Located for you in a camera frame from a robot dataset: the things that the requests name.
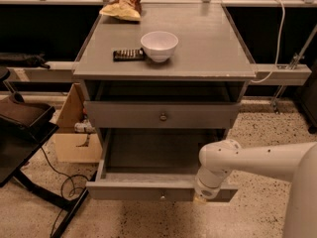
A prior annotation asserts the white bowl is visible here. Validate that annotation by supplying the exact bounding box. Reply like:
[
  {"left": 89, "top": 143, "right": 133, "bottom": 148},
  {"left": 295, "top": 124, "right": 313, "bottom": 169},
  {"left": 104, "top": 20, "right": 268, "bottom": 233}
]
[{"left": 141, "top": 31, "right": 178, "bottom": 62}]

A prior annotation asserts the grey top drawer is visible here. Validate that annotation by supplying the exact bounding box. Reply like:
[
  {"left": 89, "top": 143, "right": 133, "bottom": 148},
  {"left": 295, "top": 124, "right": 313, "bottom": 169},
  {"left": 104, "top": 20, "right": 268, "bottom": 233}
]
[{"left": 84, "top": 101, "right": 240, "bottom": 129}]

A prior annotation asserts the white cable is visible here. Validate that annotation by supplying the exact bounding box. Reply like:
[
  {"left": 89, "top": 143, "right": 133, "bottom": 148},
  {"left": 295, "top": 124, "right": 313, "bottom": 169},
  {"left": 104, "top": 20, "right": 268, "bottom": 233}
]
[{"left": 250, "top": 0, "right": 286, "bottom": 84}]

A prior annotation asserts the dark chocolate bar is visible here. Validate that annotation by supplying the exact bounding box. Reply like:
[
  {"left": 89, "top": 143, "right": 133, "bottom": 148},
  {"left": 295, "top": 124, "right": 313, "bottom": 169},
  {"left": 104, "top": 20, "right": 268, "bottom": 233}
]
[{"left": 113, "top": 49, "right": 146, "bottom": 61}]

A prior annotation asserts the cardboard box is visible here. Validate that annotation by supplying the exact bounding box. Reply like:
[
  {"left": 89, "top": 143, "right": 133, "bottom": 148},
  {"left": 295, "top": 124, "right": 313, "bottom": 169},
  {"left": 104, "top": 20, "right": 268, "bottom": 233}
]
[{"left": 54, "top": 83, "right": 102, "bottom": 163}]

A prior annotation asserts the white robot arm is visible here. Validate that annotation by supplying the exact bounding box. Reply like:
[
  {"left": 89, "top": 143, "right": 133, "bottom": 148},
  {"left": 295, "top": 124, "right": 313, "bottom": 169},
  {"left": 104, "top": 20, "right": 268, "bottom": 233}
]
[{"left": 194, "top": 140, "right": 317, "bottom": 238}]

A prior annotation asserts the yellow chip bag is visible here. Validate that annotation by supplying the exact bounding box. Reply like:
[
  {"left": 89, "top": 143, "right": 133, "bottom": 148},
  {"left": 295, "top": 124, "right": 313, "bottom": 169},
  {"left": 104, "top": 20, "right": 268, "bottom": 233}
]
[{"left": 99, "top": 0, "right": 142, "bottom": 22}]

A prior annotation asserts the grey drawer cabinet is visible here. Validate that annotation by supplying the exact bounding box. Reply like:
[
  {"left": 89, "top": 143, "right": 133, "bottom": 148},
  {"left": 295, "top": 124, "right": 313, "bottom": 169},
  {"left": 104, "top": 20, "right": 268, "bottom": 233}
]
[{"left": 72, "top": 2, "right": 258, "bottom": 137}]

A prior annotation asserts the black floor cable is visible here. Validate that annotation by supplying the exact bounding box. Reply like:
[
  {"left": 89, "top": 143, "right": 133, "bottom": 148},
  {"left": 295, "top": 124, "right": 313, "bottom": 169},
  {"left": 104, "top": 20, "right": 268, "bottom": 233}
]
[{"left": 39, "top": 146, "right": 91, "bottom": 238}]

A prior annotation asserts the small white bottle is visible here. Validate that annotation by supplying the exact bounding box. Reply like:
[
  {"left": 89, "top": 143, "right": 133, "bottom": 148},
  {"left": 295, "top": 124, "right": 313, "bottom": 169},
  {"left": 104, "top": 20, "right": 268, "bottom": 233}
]
[{"left": 74, "top": 122, "right": 95, "bottom": 134}]

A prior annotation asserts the grey drawer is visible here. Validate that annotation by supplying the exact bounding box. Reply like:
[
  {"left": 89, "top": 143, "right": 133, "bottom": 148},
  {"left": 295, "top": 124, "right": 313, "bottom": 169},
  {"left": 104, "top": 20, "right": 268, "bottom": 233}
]
[
  {"left": 86, "top": 128, "right": 237, "bottom": 202},
  {"left": 84, "top": 101, "right": 240, "bottom": 129}
]

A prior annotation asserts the black stand with tray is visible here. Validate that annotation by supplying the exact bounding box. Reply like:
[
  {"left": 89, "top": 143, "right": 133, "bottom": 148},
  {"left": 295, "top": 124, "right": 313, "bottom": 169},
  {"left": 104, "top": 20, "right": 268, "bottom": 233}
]
[{"left": 0, "top": 66, "right": 95, "bottom": 238}]

